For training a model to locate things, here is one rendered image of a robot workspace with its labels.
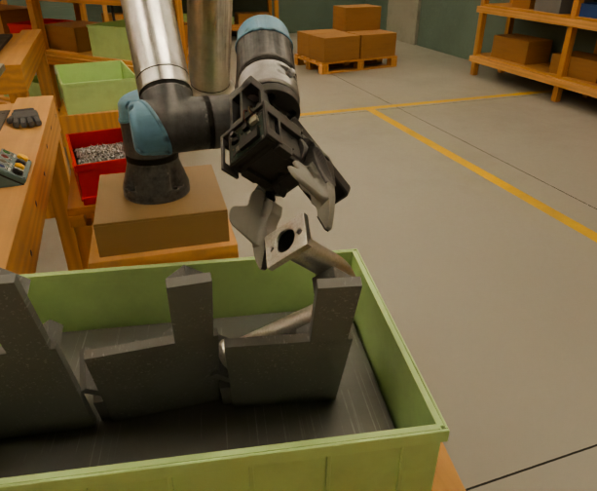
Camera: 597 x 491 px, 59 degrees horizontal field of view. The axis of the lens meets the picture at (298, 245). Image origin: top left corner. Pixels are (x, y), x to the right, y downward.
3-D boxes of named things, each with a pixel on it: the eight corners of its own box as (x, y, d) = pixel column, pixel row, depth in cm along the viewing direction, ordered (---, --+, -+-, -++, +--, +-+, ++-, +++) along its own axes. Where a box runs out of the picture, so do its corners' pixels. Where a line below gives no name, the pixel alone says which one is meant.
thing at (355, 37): (364, 57, 801) (368, 3, 765) (396, 66, 739) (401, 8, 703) (294, 64, 753) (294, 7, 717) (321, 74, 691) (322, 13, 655)
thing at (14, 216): (61, 130, 227) (54, 94, 219) (23, 347, 103) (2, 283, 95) (25, 132, 223) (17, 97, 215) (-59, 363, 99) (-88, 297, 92)
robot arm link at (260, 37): (286, 64, 78) (294, 10, 71) (293, 114, 71) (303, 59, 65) (233, 61, 76) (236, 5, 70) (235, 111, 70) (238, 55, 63)
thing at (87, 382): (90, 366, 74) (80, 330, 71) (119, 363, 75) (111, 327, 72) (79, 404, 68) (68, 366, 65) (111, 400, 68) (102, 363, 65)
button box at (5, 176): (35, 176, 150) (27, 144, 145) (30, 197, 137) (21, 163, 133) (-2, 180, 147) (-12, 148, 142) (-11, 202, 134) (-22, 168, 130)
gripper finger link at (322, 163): (304, 203, 54) (277, 162, 60) (315, 209, 55) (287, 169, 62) (334, 169, 53) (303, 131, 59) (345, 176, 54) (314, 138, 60)
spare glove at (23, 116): (6, 116, 191) (4, 109, 189) (37, 113, 195) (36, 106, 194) (8, 131, 175) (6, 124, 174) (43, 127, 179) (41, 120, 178)
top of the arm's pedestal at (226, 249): (219, 203, 147) (218, 189, 145) (239, 259, 120) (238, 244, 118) (98, 215, 140) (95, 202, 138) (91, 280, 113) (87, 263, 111)
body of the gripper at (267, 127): (219, 175, 56) (217, 102, 63) (275, 209, 62) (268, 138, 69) (270, 135, 52) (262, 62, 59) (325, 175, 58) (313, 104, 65)
